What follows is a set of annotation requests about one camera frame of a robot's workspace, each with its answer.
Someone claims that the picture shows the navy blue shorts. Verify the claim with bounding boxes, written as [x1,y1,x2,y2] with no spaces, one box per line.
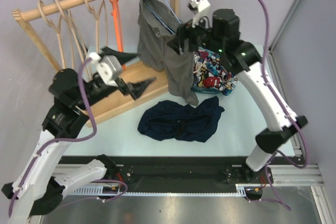
[138,97,225,143]

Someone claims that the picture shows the blue wire hanger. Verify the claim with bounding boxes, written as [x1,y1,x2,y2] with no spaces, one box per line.
[143,0,182,34]

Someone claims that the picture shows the purple cable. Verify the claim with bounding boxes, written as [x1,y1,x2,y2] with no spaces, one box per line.
[7,58,98,218]
[199,0,308,211]

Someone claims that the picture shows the wooden hanger right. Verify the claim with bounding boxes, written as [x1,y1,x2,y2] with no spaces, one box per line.
[83,0,109,51]

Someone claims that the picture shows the wooden clothes rack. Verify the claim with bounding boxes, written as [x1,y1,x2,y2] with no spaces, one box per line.
[10,0,181,128]

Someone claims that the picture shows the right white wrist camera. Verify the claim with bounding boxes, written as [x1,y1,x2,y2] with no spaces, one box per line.
[188,0,211,28]

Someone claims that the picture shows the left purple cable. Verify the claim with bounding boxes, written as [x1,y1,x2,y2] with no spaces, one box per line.
[7,58,98,218]

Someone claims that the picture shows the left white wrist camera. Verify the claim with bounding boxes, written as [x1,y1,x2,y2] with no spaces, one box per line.
[88,52,124,87]

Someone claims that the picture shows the wooden hanger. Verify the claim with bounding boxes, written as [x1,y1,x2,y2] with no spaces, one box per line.
[37,0,75,69]
[83,0,109,51]
[55,0,87,63]

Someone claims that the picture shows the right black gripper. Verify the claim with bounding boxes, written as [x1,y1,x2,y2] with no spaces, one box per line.
[166,11,224,57]

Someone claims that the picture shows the grey shorts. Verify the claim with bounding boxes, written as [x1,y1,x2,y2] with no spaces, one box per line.
[137,0,198,106]

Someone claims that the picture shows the aluminium frame extrusion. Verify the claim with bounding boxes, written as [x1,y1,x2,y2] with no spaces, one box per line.
[264,48,324,187]

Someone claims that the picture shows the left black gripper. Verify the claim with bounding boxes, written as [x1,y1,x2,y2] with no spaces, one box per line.
[75,46,155,110]

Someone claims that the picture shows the teal plastic basket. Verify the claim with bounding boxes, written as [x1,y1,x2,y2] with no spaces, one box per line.
[191,78,236,96]

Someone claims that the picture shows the wooden hanger middle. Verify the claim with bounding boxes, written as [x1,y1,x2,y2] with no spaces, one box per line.
[55,0,87,63]

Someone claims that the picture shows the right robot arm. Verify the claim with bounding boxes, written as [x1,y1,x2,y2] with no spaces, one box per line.
[167,9,308,183]

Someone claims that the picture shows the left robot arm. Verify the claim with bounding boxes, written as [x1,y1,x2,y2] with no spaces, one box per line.
[2,47,155,223]

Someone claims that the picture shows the wooden hanger far left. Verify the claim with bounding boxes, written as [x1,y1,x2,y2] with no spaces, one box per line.
[37,0,75,69]

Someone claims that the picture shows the white slotted cable duct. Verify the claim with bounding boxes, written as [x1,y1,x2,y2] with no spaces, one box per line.
[69,184,121,197]

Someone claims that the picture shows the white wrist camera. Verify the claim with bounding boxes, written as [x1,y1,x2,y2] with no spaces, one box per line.
[188,0,211,28]
[88,52,124,87]

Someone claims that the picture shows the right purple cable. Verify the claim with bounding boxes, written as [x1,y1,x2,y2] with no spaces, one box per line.
[199,0,308,211]

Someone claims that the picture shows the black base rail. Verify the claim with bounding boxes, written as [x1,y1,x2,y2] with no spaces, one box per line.
[59,155,274,196]

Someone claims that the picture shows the orange plastic hanger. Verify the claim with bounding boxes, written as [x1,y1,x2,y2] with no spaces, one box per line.
[106,0,127,71]

